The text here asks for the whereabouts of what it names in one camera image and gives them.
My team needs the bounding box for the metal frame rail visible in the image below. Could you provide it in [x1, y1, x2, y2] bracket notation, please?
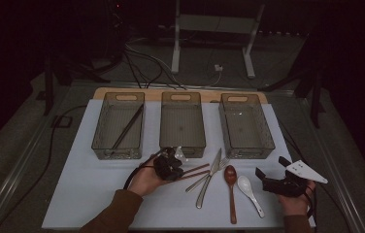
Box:
[298, 95, 365, 233]
[0, 84, 75, 233]

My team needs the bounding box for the white table mat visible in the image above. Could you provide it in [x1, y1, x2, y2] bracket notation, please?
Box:
[41, 98, 316, 231]

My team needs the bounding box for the white floor cable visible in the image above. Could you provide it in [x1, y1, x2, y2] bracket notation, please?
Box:
[123, 43, 222, 90]

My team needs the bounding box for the black floor cable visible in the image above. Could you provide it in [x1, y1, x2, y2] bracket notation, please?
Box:
[123, 48, 165, 89]

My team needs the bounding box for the brown wooden spoon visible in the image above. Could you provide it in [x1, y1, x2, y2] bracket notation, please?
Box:
[223, 164, 239, 225]

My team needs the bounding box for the grey transparent plastic bin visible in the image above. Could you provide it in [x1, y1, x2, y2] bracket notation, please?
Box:
[218, 92, 277, 160]
[90, 91, 146, 160]
[158, 91, 207, 159]

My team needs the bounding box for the white ceramic spoon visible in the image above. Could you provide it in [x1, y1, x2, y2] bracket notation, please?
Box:
[237, 175, 266, 219]

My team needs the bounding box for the black chopstick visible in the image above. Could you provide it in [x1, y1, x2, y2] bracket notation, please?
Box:
[112, 104, 146, 155]
[110, 104, 144, 153]

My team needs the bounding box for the black square frame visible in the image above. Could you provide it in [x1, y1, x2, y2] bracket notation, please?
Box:
[50, 115, 74, 129]

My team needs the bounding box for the black tripod stand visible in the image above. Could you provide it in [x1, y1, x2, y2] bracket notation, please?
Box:
[257, 64, 328, 129]
[43, 54, 112, 117]

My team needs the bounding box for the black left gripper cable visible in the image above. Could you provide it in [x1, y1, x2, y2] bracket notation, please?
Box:
[0, 104, 169, 233]

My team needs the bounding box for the white metal stand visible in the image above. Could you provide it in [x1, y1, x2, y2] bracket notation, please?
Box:
[170, 0, 266, 80]

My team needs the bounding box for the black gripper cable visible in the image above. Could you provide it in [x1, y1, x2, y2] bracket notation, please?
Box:
[0, 104, 169, 233]
[277, 117, 349, 233]

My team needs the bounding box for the metal table knife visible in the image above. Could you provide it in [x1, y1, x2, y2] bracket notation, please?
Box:
[195, 148, 223, 210]

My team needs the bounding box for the metal fork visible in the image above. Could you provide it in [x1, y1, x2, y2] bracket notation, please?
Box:
[184, 156, 231, 194]

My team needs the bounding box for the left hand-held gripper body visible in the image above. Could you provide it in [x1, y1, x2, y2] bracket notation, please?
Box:
[152, 146, 188, 180]

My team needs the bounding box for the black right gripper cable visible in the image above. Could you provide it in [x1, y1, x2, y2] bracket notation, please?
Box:
[277, 117, 349, 233]

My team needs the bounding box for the person's left hand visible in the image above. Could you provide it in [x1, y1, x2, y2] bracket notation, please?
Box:
[127, 154, 172, 198]

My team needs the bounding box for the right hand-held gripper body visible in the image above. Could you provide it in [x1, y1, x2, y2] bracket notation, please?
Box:
[262, 159, 329, 199]

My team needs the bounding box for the person's right hand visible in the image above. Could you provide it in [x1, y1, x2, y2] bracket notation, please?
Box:
[277, 181, 316, 217]

